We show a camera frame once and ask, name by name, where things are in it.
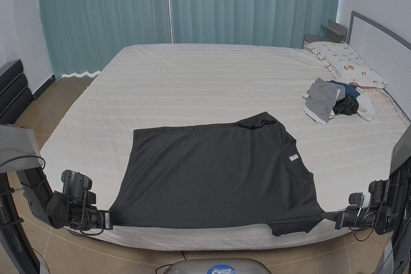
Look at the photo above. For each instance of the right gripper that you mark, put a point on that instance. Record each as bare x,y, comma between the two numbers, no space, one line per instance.
351,219

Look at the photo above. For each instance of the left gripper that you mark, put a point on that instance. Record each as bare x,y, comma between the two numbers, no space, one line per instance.
96,219

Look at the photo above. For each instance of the black T-shirt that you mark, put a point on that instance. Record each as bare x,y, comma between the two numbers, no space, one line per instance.
208,176

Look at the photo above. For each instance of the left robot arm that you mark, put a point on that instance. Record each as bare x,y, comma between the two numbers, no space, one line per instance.
38,195

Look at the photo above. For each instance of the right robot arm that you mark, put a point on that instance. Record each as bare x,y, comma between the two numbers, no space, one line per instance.
380,192

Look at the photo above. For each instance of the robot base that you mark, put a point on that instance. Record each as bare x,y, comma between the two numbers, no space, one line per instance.
192,268

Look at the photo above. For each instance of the bed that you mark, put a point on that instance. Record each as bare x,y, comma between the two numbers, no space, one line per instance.
208,80

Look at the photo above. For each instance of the black shiny garment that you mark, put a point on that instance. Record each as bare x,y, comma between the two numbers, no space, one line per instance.
346,105

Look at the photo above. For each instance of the grey white-trimmed garment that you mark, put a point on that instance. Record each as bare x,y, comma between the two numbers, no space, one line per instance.
321,102

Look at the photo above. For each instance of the white garment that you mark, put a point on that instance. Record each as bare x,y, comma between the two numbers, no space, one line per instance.
366,107

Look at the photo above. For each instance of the dark blue garment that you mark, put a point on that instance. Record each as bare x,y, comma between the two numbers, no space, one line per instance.
350,91

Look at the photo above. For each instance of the black chest of drawers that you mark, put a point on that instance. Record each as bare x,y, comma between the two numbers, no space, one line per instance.
14,89

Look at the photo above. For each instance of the white printed pillow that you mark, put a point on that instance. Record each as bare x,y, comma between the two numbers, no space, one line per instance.
346,64

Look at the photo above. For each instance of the grey bedside table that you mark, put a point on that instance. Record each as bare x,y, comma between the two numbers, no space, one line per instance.
334,29

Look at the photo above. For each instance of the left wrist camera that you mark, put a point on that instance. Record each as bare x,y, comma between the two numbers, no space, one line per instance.
91,198

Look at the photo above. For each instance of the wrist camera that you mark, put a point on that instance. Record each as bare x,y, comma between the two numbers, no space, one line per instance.
355,199
91,198

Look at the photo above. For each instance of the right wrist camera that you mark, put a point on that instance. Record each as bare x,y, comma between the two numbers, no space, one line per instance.
355,199

